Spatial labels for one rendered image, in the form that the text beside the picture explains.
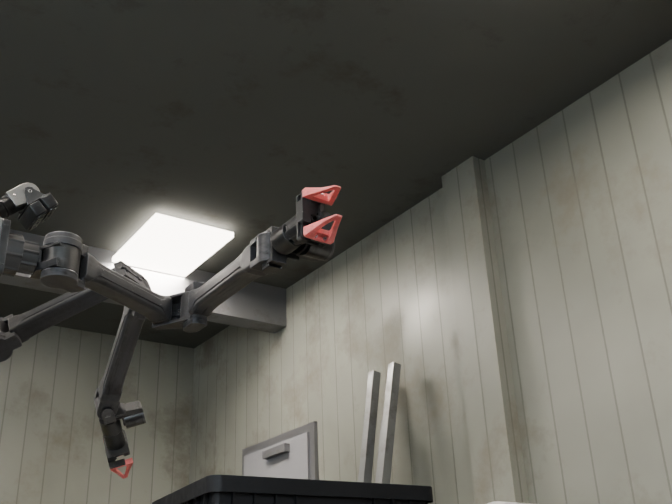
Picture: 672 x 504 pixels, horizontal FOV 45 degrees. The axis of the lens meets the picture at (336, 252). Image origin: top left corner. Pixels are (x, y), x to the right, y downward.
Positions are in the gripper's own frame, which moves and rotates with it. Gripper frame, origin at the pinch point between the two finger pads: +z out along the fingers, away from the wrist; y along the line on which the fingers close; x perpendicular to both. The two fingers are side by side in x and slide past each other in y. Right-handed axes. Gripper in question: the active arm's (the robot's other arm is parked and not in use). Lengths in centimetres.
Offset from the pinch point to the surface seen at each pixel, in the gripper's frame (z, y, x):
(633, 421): -123, -17, -261
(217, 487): 1, 55, 24
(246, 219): -344, -202, -170
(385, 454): -281, -29, -235
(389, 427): -280, -46, -239
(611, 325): -125, -66, -260
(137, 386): -625, -159, -209
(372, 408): -302, -64, -243
